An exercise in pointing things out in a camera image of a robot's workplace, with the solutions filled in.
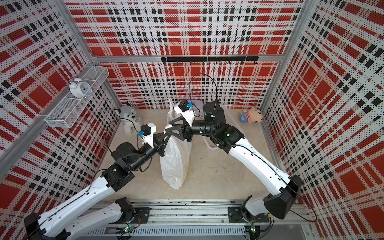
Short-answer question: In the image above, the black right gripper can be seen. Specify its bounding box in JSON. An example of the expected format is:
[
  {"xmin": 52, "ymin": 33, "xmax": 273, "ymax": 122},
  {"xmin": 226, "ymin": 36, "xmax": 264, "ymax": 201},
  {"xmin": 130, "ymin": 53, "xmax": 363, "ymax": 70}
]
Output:
[{"xmin": 166, "ymin": 116, "xmax": 216, "ymax": 143}]

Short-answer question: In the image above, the translucent white plastic bag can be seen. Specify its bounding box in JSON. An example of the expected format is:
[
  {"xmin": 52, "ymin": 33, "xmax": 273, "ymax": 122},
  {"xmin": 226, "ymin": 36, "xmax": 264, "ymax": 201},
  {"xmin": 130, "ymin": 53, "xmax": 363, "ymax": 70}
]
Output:
[{"xmin": 159, "ymin": 98, "xmax": 193, "ymax": 190}]

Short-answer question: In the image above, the white perforated plastic basket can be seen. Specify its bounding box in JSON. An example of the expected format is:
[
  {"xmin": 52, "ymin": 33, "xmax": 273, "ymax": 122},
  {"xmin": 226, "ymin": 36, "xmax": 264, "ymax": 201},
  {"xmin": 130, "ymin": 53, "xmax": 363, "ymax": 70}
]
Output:
[{"xmin": 203, "ymin": 105, "xmax": 245, "ymax": 154}]

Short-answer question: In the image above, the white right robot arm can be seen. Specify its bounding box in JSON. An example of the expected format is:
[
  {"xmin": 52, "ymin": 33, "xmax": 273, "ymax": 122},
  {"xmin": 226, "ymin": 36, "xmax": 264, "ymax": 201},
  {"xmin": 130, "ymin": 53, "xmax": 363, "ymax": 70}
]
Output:
[{"xmin": 165, "ymin": 100, "xmax": 303, "ymax": 220}]

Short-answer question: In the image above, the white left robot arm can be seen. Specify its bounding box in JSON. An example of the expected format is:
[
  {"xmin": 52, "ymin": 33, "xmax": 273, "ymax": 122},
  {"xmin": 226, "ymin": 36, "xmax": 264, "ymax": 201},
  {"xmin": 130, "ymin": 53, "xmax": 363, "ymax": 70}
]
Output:
[{"xmin": 24, "ymin": 133, "xmax": 171, "ymax": 240}]

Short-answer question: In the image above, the grey white husky plush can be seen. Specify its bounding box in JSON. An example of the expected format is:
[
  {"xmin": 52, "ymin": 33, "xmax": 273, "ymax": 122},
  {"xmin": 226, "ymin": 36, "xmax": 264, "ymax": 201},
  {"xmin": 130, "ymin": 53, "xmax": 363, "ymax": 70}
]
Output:
[{"xmin": 114, "ymin": 102, "xmax": 143, "ymax": 135}]

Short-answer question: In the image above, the pink pig plush toy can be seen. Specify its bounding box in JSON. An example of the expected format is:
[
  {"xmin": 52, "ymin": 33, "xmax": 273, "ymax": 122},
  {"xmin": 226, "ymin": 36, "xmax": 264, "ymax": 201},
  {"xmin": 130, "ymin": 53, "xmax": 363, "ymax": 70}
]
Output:
[{"xmin": 239, "ymin": 108, "xmax": 263, "ymax": 124}]

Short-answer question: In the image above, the white alarm clock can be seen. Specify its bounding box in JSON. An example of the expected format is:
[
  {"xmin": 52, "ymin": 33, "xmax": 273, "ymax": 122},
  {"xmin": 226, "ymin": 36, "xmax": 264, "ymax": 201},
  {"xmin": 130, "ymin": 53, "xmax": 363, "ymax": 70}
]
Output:
[{"xmin": 69, "ymin": 78, "xmax": 92, "ymax": 99}]

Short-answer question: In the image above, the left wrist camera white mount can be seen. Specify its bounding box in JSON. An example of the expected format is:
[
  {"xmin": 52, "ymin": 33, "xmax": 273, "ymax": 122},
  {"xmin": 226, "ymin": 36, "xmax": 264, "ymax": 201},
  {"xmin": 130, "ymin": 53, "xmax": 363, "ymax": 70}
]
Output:
[{"xmin": 138, "ymin": 123, "xmax": 157, "ymax": 148}]

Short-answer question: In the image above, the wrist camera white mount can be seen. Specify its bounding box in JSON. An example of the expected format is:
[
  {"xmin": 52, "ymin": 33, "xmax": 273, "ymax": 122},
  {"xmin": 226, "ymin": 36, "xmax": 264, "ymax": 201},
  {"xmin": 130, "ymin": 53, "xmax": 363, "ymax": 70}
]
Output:
[
  {"xmin": 138, "ymin": 123, "xmax": 157, "ymax": 148},
  {"xmin": 174, "ymin": 100, "xmax": 195, "ymax": 127}
]

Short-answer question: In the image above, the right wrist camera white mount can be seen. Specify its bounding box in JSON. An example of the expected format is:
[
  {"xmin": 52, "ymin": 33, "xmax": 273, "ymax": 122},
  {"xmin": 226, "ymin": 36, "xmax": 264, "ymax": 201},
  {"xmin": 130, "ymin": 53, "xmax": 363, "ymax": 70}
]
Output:
[{"xmin": 174, "ymin": 100, "xmax": 195, "ymax": 127}]

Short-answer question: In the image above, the black left camera cable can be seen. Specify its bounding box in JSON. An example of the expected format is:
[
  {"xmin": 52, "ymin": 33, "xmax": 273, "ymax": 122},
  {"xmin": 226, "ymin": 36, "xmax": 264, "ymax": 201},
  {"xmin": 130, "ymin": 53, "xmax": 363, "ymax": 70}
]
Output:
[{"xmin": 103, "ymin": 117, "xmax": 140, "ymax": 154}]

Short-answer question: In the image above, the black camera cable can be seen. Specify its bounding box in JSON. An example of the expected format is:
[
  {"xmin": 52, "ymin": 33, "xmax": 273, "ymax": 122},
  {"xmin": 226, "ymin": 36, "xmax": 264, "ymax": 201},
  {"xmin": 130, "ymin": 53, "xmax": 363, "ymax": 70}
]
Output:
[
  {"xmin": 103, "ymin": 117, "xmax": 140, "ymax": 154},
  {"xmin": 188, "ymin": 73, "xmax": 218, "ymax": 104}
]

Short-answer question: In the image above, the black right camera cable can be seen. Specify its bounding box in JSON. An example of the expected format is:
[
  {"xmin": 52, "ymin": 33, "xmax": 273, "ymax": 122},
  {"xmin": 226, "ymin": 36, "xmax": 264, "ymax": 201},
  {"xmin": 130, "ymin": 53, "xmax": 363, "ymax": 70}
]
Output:
[{"xmin": 188, "ymin": 73, "xmax": 218, "ymax": 104}]

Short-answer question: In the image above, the black wall hook rail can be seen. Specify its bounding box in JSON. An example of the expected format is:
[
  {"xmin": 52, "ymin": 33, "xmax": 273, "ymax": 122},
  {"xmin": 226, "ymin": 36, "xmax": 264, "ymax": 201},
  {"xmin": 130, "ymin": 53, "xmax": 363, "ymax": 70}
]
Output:
[{"xmin": 161, "ymin": 56, "xmax": 259, "ymax": 64}]

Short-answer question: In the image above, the metal base rail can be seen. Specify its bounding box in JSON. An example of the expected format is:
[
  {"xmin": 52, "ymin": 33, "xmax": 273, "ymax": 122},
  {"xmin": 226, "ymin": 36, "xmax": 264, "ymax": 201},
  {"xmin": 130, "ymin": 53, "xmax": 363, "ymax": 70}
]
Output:
[{"xmin": 78, "ymin": 199, "xmax": 316, "ymax": 240}]

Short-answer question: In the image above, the white wire mesh shelf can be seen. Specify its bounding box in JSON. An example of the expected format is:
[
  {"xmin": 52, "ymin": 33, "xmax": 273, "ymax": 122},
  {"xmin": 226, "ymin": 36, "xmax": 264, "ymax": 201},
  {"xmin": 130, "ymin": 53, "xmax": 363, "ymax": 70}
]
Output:
[{"xmin": 45, "ymin": 66, "xmax": 109, "ymax": 129}]

